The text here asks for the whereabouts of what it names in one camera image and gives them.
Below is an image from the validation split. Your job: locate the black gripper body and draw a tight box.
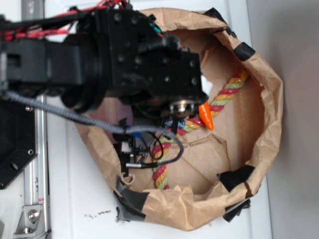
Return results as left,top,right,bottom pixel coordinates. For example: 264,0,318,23
98,9,208,118

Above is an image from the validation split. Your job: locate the blue sponge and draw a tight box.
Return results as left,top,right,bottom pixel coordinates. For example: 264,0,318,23
164,119,185,128

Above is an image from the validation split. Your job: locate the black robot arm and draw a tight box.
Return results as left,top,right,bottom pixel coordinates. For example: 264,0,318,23
0,9,208,118

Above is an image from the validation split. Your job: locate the orange toy carrot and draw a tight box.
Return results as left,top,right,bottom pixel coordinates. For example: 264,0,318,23
198,102,214,130

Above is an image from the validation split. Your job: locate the brown paper bag bin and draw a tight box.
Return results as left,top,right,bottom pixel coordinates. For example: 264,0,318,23
77,8,284,231

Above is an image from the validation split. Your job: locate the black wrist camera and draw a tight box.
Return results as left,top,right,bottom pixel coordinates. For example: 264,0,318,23
113,131,159,177

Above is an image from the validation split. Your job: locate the grey braided cable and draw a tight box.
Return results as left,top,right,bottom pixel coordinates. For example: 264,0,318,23
4,90,185,165

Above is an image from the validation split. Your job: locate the multicolour twisted rope toy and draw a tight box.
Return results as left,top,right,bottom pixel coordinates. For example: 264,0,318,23
152,70,250,190

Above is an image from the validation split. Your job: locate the red and black wire bundle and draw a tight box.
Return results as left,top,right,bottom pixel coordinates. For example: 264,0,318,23
0,0,130,42

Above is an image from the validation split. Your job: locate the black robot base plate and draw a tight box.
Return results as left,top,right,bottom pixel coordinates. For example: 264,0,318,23
0,100,36,190

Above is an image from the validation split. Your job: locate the aluminium rail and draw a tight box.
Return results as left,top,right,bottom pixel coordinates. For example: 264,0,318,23
20,0,50,207

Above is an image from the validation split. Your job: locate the metal corner bracket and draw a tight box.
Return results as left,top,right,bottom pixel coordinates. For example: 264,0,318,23
13,204,48,239

